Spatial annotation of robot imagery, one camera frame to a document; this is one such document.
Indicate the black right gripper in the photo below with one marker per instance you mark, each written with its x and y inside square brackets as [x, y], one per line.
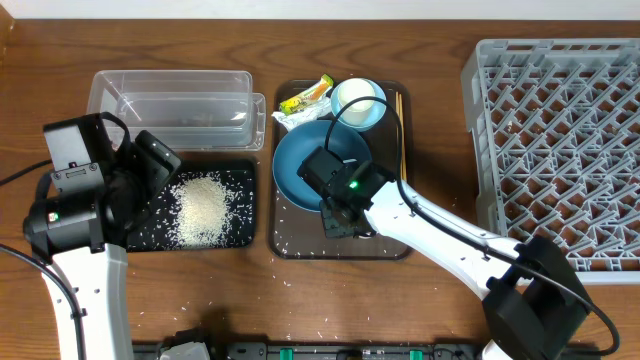
[333, 224]

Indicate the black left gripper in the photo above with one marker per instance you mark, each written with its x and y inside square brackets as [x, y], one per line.
[158, 171]

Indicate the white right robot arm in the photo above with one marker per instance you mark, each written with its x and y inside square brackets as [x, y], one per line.
[532, 299]

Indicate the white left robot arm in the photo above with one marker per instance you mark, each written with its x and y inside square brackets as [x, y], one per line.
[78, 227]

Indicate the black waste tray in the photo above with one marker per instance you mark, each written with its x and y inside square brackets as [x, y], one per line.
[237, 175]

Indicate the grey plastic dishwasher rack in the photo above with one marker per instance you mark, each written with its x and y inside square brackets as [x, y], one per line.
[555, 126]

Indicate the dark brown serving tray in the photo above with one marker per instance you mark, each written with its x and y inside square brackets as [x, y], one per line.
[297, 231]

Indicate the clear plastic bin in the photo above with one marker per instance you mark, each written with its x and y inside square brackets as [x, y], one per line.
[188, 110]

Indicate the wooden chopstick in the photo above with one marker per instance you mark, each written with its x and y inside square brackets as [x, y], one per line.
[399, 110]
[399, 122]

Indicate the cream paper cup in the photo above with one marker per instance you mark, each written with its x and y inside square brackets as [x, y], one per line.
[356, 100]

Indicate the light blue small bowl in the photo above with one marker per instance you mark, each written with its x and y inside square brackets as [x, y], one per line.
[377, 111]

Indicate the silver foil wrapper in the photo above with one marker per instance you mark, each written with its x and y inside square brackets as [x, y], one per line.
[313, 112]

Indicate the yellow green snack wrapper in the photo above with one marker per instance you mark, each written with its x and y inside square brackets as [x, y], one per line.
[308, 97]

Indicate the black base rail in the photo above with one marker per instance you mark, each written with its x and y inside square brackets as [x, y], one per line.
[194, 344]

